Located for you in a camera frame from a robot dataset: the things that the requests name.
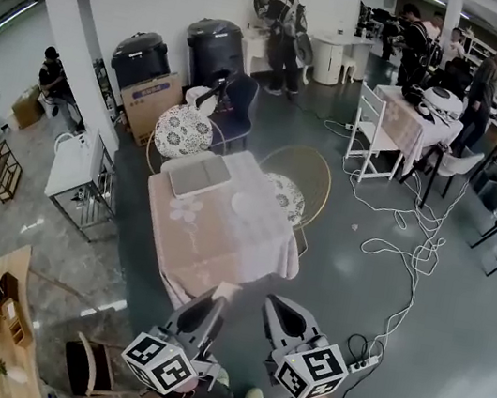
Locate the wooden desk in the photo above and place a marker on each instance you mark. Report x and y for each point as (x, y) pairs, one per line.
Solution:
(21, 258)

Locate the small cardboard box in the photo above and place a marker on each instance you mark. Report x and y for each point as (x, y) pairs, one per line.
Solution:
(26, 109)

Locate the blue chair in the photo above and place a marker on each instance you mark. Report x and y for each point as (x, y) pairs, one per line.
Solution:
(238, 110)

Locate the plaid tablecloth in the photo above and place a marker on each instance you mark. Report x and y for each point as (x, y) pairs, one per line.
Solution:
(404, 125)

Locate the white bag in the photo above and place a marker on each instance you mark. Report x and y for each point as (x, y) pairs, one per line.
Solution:
(193, 95)

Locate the white metal frame cabinet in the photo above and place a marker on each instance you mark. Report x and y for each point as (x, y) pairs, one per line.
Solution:
(68, 166)

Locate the brown wooden chair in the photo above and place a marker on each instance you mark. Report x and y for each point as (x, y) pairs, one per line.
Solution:
(81, 364)

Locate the small round patterned cushion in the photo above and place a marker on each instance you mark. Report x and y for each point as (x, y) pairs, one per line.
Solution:
(284, 197)

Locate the white round plate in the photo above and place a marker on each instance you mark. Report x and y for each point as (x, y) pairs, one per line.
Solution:
(246, 203)

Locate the white console table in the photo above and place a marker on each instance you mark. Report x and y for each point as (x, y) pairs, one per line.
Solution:
(256, 47)

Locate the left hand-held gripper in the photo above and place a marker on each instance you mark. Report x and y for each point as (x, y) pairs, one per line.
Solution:
(162, 364)

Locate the large round patterned cushion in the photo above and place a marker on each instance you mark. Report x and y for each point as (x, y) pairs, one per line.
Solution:
(184, 132)

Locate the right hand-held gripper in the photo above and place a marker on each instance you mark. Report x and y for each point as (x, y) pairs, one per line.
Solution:
(313, 371)

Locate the white plastic chair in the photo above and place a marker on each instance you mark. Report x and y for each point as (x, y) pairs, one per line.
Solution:
(459, 164)

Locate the white round cabinet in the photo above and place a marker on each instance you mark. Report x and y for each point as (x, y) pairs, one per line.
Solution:
(326, 59)

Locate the pink floral tablecloth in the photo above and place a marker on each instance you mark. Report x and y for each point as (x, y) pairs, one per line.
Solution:
(217, 240)

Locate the black wooden rack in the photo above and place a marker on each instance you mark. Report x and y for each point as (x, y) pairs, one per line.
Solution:
(1, 169)

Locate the black headset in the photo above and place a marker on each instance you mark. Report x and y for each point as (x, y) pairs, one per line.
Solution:
(411, 93)

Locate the white round device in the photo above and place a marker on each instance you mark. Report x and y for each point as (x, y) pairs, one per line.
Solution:
(442, 101)

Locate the clear water bottle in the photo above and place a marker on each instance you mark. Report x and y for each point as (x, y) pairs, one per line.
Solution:
(52, 397)

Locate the person's pale shoe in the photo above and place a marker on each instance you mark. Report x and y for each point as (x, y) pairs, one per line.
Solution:
(254, 397)
(223, 377)

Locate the white wooden chair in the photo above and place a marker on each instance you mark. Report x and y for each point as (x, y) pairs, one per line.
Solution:
(374, 134)

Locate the white power strip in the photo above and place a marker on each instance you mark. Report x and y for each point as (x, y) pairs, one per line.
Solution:
(364, 364)
(349, 126)

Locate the tall black bin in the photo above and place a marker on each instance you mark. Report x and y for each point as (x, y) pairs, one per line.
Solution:
(214, 54)

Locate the grey white tray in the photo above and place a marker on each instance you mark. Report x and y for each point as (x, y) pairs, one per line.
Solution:
(195, 176)

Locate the brown cardboard box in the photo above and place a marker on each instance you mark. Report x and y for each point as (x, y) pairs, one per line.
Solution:
(151, 104)

